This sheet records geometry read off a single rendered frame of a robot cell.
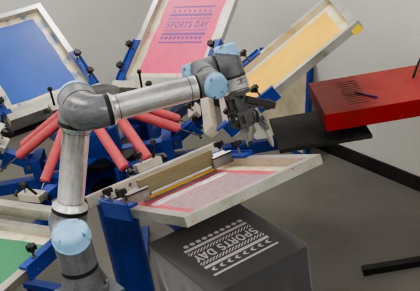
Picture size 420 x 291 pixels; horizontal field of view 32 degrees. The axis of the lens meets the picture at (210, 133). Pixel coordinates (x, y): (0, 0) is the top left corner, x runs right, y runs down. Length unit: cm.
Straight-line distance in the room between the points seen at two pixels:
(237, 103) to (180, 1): 238
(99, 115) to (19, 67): 247
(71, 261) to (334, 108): 177
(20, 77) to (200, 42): 108
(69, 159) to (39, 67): 229
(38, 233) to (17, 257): 16
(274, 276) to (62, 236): 90
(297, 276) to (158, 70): 188
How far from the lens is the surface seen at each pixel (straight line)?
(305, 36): 375
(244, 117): 233
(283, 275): 284
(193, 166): 308
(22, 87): 444
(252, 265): 279
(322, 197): 508
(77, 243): 225
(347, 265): 439
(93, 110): 211
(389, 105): 361
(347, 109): 358
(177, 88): 215
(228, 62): 231
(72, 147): 228
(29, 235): 333
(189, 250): 293
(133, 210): 282
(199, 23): 446
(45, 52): 464
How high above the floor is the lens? 251
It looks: 24 degrees down
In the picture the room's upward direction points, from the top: 10 degrees counter-clockwise
